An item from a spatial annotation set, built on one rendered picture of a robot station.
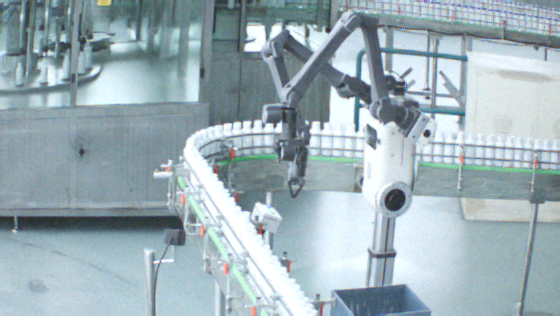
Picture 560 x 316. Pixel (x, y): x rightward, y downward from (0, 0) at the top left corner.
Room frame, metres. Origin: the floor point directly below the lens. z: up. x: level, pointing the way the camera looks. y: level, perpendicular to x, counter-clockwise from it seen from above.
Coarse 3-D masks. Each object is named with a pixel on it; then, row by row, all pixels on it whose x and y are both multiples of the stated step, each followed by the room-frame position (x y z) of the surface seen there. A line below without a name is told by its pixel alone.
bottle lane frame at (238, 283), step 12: (192, 204) 5.17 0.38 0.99; (180, 216) 5.48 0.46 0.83; (192, 216) 5.17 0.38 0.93; (192, 228) 5.17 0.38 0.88; (216, 240) 4.66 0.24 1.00; (216, 276) 4.64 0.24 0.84; (240, 276) 4.25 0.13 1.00; (240, 288) 4.22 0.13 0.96; (240, 300) 4.21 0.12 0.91; (252, 300) 4.02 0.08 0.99; (240, 312) 4.21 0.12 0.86; (264, 312) 3.88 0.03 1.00
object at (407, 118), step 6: (402, 108) 4.56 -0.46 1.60; (414, 108) 4.60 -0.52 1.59; (402, 114) 4.54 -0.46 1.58; (408, 114) 4.55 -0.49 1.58; (414, 114) 4.57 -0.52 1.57; (420, 114) 4.55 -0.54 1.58; (396, 120) 4.54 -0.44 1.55; (402, 120) 4.55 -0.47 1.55; (408, 120) 4.54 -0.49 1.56; (414, 120) 4.55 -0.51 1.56; (402, 126) 4.55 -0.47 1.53; (408, 126) 4.54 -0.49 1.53; (402, 132) 4.57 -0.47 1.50; (408, 132) 4.54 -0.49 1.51
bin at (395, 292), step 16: (352, 288) 4.29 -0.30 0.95; (368, 288) 4.30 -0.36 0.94; (384, 288) 4.32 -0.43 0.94; (400, 288) 4.33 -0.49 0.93; (336, 304) 4.20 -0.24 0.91; (352, 304) 4.28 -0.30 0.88; (368, 304) 4.30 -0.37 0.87; (384, 304) 4.32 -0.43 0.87; (400, 304) 4.34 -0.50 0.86; (416, 304) 4.20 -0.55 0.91
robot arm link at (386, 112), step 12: (348, 12) 4.55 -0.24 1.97; (360, 24) 4.51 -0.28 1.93; (372, 24) 4.53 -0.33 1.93; (372, 36) 4.54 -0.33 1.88; (372, 48) 4.54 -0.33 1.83; (372, 60) 4.53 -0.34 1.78; (372, 72) 4.53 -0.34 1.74; (384, 72) 4.55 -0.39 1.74; (372, 84) 4.54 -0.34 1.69; (384, 84) 4.54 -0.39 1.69; (372, 96) 4.56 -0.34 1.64; (384, 96) 4.53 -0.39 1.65; (384, 108) 4.50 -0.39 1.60; (384, 120) 4.50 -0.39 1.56
